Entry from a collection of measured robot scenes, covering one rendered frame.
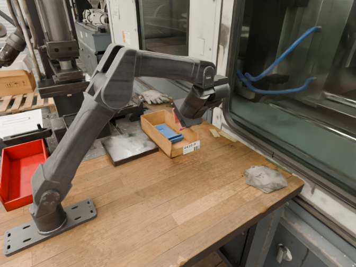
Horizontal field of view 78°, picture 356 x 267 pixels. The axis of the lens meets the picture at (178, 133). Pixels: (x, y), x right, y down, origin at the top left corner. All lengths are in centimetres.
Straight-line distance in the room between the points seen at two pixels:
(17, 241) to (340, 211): 84
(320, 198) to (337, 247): 17
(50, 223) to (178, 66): 47
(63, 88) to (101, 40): 315
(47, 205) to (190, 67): 45
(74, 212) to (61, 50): 50
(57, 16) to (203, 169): 65
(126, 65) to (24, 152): 59
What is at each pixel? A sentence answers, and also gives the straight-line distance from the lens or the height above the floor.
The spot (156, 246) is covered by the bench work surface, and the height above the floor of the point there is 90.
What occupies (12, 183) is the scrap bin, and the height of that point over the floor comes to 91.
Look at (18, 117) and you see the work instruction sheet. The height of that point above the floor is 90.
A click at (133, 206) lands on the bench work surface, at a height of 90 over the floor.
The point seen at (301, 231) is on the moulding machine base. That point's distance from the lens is 94.
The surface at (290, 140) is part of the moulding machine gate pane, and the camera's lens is 81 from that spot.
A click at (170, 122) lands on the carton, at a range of 96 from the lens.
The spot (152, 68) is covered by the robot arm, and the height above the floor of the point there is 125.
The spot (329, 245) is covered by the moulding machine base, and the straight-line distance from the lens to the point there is 93.
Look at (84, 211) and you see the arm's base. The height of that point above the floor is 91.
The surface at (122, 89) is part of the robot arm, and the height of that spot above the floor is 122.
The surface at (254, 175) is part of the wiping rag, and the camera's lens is 73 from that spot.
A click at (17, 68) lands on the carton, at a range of 414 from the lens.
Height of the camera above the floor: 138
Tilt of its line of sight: 31 degrees down
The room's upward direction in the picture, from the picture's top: straight up
